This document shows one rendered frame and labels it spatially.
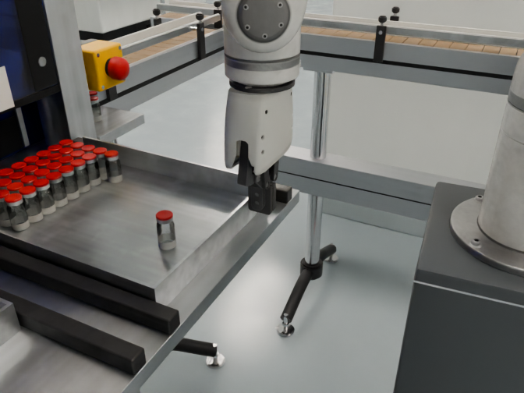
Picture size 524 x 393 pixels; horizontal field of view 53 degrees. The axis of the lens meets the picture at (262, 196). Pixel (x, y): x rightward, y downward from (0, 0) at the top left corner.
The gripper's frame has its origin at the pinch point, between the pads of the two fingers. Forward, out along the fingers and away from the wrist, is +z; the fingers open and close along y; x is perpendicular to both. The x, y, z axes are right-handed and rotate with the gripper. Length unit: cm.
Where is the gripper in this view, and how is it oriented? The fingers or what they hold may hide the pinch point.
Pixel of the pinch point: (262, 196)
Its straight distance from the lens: 67.0
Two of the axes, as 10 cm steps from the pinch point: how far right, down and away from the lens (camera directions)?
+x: 9.0, 2.2, -3.8
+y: -4.4, 4.5, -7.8
